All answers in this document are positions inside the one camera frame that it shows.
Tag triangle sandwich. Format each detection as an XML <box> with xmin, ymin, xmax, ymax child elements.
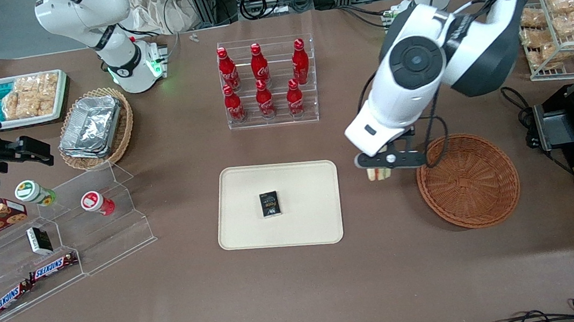
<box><xmin>366</xmin><ymin>165</ymin><xmax>393</xmax><ymax>182</ymax></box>

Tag white rectangular snack tray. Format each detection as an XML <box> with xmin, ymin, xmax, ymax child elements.
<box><xmin>0</xmin><ymin>68</ymin><xmax>73</xmax><ymax>131</ymax></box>

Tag round brown wicker basket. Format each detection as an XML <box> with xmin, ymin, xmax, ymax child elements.
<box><xmin>412</xmin><ymin>127</ymin><xmax>525</xmax><ymax>235</ymax></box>

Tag oval light wicker basket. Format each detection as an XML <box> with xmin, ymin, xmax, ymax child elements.
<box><xmin>52</xmin><ymin>84</ymin><xmax>140</xmax><ymax>174</ymax></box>

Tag beige plastic serving tray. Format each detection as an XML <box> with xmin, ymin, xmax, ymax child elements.
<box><xmin>210</xmin><ymin>156</ymin><xmax>346</xmax><ymax>257</ymax></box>

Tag green-lidded snack cup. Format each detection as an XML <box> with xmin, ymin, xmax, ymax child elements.
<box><xmin>13</xmin><ymin>177</ymin><xmax>59</xmax><ymax>210</ymax></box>

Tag stacked aluminium foil containers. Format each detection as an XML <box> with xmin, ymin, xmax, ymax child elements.
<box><xmin>54</xmin><ymin>92</ymin><xmax>128</xmax><ymax>163</ymax></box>

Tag red-lidded snack cup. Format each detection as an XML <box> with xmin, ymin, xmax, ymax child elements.
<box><xmin>79</xmin><ymin>188</ymin><xmax>117</xmax><ymax>219</ymax></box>

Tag small black white box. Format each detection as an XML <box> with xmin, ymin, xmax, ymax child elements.
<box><xmin>25</xmin><ymin>224</ymin><xmax>54</xmax><ymax>256</ymax></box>

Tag clear acrylic stepped stand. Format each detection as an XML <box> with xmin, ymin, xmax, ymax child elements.
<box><xmin>0</xmin><ymin>156</ymin><xmax>166</xmax><ymax>322</ymax></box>

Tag snickers chocolate bar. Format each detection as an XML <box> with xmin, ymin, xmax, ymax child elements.
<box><xmin>0</xmin><ymin>279</ymin><xmax>37</xmax><ymax>320</ymax></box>
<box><xmin>26</xmin><ymin>251</ymin><xmax>81</xmax><ymax>283</ymax></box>

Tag red cola bottle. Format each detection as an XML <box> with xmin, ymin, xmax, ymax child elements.
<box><xmin>216</xmin><ymin>45</ymin><xmax>242</xmax><ymax>94</ymax></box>
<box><xmin>222</xmin><ymin>82</ymin><xmax>249</xmax><ymax>126</ymax></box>
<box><xmin>248</xmin><ymin>42</ymin><xmax>272</xmax><ymax>87</ymax></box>
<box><xmin>289</xmin><ymin>37</ymin><xmax>313</xmax><ymax>87</ymax></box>
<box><xmin>284</xmin><ymin>77</ymin><xmax>307</xmax><ymax>119</ymax></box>
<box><xmin>253</xmin><ymin>78</ymin><xmax>278</xmax><ymax>121</ymax></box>

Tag clear acrylic bottle rack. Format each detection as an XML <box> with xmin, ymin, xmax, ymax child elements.
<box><xmin>215</xmin><ymin>32</ymin><xmax>324</xmax><ymax>133</ymax></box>

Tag small black card box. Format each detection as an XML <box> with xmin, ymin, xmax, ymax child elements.
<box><xmin>258</xmin><ymin>190</ymin><xmax>283</xmax><ymax>219</ymax></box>

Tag white cloth bag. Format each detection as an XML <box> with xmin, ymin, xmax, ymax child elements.
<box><xmin>127</xmin><ymin>0</ymin><xmax>198</xmax><ymax>39</ymax></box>

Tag black machine power cable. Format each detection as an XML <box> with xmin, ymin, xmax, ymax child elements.
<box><xmin>499</xmin><ymin>79</ymin><xmax>574</xmax><ymax>180</ymax></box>

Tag coiled black cable bundle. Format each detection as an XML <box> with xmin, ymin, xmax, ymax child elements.
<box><xmin>238</xmin><ymin>0</ymin><xmax>315</xmax><ymax>22</ymax></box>

